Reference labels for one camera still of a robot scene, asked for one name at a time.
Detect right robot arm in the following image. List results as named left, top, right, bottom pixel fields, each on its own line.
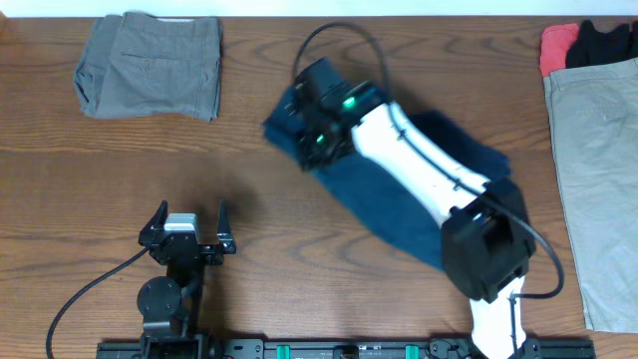
left=293, top=59, right=535, bottom=358

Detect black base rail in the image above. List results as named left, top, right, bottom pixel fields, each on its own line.
left=96, top=338, right=597, bottom=359

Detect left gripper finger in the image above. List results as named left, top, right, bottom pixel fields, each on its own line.
left=139, top=200, right=168, bottom=246
left=216, top=199, right=236, bottom=254

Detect red garment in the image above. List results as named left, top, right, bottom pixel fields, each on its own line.
left=539, top=23, right=580, bottom=78

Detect black garment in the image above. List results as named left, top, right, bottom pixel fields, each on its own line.
left=566, top=20, right=637, bottom=69

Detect folded grey shorts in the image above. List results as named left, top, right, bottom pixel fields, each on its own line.
left=73, top=12, right=222, bottom=122

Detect beige khaki shorts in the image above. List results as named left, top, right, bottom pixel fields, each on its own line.
left=544, top=60, right=637, bottom=333

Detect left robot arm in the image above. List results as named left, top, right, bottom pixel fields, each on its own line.
left=137, top=201, right=236, bottom=358

